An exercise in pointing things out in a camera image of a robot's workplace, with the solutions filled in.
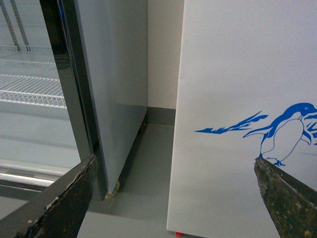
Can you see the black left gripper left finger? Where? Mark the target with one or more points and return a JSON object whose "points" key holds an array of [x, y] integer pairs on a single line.
{"points": [[59, 210]]}

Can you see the upright glass door fridge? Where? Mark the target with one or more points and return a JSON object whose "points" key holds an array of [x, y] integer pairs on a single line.
{"points": [[100, 48]]}

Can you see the white chest freezer with penguins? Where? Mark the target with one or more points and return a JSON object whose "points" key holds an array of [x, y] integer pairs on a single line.
{"points": [[247, 88]]}

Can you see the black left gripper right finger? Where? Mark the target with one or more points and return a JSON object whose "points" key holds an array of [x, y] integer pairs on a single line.
{"points": [[291, 204]]}

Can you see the white wire fridge shelf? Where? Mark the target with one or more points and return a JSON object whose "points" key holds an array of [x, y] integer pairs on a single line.
{"points": [[29, 76]]}

